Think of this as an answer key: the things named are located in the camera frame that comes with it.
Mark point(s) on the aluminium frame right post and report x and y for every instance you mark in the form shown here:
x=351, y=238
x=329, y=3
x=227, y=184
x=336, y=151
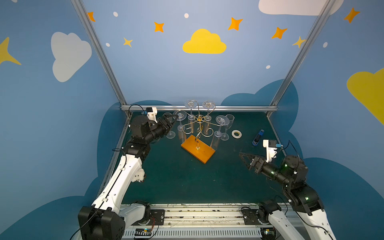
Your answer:
x=304, y=50

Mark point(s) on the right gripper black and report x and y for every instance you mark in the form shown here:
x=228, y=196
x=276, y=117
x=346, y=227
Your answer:
x=256, y=163

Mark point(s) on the right circuit board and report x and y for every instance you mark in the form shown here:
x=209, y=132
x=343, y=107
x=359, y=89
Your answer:
x=268, y=234

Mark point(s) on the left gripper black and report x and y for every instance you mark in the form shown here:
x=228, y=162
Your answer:
x=166, y=122

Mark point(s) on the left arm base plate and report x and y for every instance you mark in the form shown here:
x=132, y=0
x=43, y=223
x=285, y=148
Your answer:
x=156, y=217

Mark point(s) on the wine glass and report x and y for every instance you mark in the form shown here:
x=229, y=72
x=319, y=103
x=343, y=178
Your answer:
x=181, y=128
x=191, y=104
x=171, y=134
x=225, y=135
x=209, y=106
x=221, y=121

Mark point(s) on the white tape roll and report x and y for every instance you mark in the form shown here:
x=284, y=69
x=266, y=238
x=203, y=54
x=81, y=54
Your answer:
x=236, y=134

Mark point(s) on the aluminium frame left post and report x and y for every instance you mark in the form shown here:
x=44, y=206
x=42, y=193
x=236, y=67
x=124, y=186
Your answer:
x=88, y=26

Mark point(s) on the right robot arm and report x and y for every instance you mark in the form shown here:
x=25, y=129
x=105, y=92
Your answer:
x=305, y=201

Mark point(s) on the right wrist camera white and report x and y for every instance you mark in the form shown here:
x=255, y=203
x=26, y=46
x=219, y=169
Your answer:
x=272, y=148

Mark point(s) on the aluminium frame post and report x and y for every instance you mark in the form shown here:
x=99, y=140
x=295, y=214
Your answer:
x=304, y=50
x=88, y=26

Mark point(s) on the left circuit board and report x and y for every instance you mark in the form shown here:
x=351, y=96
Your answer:
x=143, y=233

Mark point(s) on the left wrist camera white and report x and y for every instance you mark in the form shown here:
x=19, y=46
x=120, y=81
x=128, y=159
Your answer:
x=152, y=113

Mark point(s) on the circuit board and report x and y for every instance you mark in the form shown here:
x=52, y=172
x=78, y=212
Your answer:
x=143, y=233
x=268, y=234

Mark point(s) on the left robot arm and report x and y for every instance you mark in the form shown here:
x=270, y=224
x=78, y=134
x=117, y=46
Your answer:
x=104, y=219

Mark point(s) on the aluminium rail base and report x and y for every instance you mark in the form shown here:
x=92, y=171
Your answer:
x=198, y=214

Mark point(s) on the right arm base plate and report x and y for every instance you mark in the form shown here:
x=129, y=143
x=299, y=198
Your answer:
x=253, y=217

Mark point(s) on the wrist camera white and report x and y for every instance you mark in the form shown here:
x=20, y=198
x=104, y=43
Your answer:
x=152, y=113
x=272, y=148

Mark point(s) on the gold wire glass rack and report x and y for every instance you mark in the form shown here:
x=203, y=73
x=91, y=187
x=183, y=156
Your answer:
x=199, y=135

